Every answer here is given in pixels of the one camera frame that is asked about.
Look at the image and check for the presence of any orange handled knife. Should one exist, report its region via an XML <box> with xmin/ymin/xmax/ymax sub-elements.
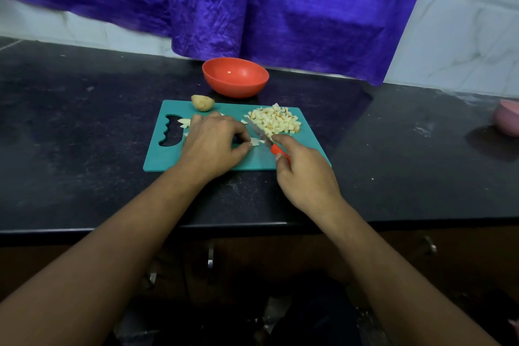
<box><xmin>243</xmin><ymin>116</ymin><xmax>291</xmax><ymax>161</ymax></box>

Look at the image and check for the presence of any person's right hand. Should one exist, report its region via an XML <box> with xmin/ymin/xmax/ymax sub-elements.
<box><xmin>271</xmin><ymin>134</ymin><xmax>344</xmax><ymax>220</ymax></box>

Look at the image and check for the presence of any teal plastic cutting board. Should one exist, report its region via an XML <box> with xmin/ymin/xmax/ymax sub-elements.
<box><xmin>143</xmin><ymin>99</ymin><xmax>332</xmax><ymax>173</ymax></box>

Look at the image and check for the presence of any pile of diced potato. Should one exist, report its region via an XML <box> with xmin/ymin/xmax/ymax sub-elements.
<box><xmin>242</xmin><ymin>103</ymin><xmax>302</xmax><ymax>138</ymax></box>

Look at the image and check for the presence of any person's left hand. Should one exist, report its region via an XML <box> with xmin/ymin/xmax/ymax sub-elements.
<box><xmin>178</xmin><ymin>112</ymin><xmax>253</xmax><ymax>182</ymax></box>

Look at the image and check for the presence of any person's left forearm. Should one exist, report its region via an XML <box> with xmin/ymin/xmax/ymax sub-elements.
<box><xmin>0</xmin><ymin>164</ymin><xmax>208</xmax><ymax>346</ymax></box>

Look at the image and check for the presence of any whole brown potato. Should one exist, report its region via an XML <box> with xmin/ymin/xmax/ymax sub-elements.
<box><xmin>191</xmin><ymin>94</ymin><xmax>215</xmax><ymax>112</ymax></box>

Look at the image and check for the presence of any purple crinkled curtain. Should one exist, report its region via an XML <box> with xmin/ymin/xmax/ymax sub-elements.
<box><xmin>0</xmin><ymin>0</ymin><xmax>437</xmax><ymax>87</ymax></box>

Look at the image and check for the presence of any orange plastic bowl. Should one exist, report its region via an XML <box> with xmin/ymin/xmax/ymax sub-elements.
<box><xmin>202</xmin><ymin>57</ymin><xmax>270</xmax><ymax>99</ymax></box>

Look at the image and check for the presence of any brown wooden cabinet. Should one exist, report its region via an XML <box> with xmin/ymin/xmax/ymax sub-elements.
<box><xmin>0</xmin><ymin>225</ymin><xmax>519</xmax><ymax>346</ymax></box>

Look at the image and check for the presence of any pink bowl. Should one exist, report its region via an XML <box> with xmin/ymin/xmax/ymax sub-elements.
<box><xmin>493</xmin><ymin>99</ymin><xmax>519</xmax><ymax>138</ymax></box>

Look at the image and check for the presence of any person's right forearm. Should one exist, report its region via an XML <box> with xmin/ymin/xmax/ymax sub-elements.
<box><xmin>309</xmin><ymin>197</ymin><xmax>501</xmax><ymax>346</ymax></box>

